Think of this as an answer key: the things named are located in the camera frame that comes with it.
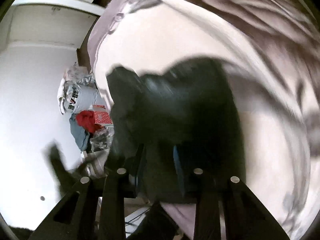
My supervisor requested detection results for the black leather jacket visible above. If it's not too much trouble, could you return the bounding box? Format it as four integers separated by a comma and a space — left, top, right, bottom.
105, 57, 246, 203

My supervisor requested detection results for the purple white floral blanket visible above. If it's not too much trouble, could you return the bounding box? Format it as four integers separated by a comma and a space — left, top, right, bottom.
88, 0, 319, 239

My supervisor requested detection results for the red cloth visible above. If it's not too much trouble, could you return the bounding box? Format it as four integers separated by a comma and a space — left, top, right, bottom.
75, 111, 101, 134

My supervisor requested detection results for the grey plastic package bag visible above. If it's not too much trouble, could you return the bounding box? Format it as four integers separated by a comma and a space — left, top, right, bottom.
57, 64, 104, 115

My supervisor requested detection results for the grey blue garment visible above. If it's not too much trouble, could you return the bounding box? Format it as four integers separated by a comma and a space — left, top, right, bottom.
69, 114, 90, 152

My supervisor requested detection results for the white wardrobe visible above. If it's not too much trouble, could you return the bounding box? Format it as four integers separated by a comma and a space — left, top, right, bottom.
0, 0, 111, 53

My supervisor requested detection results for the clear plastic bag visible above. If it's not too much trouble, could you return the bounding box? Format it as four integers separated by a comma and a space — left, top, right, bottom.
90, 125, 114, 152

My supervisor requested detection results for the red patterned gift box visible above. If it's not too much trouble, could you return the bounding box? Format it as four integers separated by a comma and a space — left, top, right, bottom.
92, 105, 113, 125

